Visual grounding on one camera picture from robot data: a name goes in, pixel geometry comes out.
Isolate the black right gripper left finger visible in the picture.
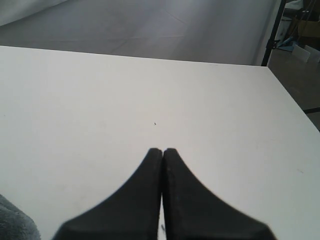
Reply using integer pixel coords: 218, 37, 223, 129
53, 148, 163, 240

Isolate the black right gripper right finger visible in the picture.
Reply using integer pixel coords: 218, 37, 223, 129
162, 148, 275, 240

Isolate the grey-blue fleece towel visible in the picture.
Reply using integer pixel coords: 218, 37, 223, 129
0, 195, 41, 240

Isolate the dark teal cloth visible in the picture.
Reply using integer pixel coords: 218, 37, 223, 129
277, 36, 297, 52

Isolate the grey backdrop cloth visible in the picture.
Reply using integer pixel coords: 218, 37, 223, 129
0, 0, 280, 65

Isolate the black backdrop stand pole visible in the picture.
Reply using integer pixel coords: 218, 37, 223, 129
261, 0, 286, 67

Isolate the white board in background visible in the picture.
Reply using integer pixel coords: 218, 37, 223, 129
292, 44, 311, 63

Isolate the cardboard box in background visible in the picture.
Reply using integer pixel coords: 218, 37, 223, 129
297, 20, 320, 50

